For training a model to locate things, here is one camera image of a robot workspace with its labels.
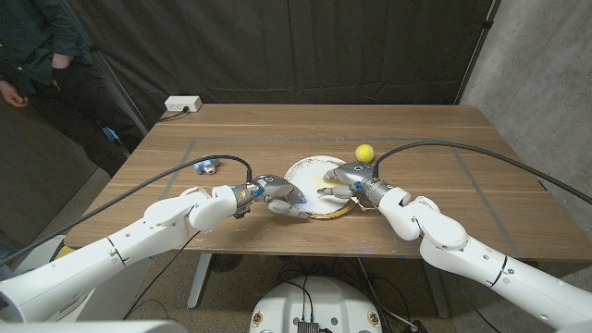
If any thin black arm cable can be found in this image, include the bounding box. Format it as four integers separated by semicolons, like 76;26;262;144
455;275;503;333
122;230;203;320

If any black power strip cord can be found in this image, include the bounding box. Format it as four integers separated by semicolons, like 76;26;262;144
156;106;191;124

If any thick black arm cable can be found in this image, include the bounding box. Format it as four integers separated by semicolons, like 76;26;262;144
372;141;592;205
0;154;253;268

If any light grey table leg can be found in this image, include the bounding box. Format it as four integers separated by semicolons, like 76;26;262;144
421;258;450;319
187;253;214;310

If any white gold-rimmed paper plate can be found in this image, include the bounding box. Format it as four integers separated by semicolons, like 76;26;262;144
283;154;360;220

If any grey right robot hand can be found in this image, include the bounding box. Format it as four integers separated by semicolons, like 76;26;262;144
317;161;394;207

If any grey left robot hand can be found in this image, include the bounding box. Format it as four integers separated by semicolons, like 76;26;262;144
235;174;310;219

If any yellow tennis ball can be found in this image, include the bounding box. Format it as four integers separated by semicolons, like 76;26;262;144
354;143;376;165

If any black round floor fan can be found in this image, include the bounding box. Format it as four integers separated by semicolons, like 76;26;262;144
210;253;244;274

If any white power strip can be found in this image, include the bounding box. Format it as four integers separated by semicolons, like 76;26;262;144
164;94;204;113

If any small blue toy camera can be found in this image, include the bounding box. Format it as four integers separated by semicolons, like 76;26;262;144
192;157;221;176

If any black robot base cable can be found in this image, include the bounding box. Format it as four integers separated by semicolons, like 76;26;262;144
277;279;315;323

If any black backdrop stand pole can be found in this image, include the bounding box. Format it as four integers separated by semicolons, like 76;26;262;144
455;0;503;105
59;0;152;133

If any grey floor cable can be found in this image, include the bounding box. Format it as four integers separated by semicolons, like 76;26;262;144
355;257;411;330

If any black backdrop curtain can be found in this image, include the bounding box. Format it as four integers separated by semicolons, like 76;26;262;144
68;0;496;129

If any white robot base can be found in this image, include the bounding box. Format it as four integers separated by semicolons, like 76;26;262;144
249;276;384;333

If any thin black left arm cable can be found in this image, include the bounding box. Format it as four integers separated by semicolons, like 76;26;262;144
122;230;203;320

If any person in dark green shirt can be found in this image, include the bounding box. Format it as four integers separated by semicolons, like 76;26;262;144
0;0;144;177

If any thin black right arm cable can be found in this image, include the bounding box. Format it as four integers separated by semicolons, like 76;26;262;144
455;275;503;333

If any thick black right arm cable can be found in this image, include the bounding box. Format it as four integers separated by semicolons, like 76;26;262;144
372;141;592;205

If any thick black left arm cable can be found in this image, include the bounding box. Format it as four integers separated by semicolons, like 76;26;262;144
0;154;253;268

